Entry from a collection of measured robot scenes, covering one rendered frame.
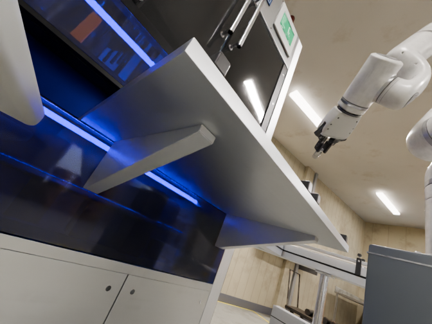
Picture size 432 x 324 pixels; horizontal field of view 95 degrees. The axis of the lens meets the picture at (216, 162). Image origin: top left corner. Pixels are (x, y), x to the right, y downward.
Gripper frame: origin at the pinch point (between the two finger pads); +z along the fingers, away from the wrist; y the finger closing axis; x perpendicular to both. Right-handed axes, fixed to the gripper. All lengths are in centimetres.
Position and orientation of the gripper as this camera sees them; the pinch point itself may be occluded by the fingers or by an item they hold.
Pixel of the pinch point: (322, 146)
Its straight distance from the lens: 85.0
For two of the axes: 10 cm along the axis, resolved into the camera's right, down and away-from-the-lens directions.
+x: -0.1, 6.8, -7.4
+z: -2.1, 7.2, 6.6
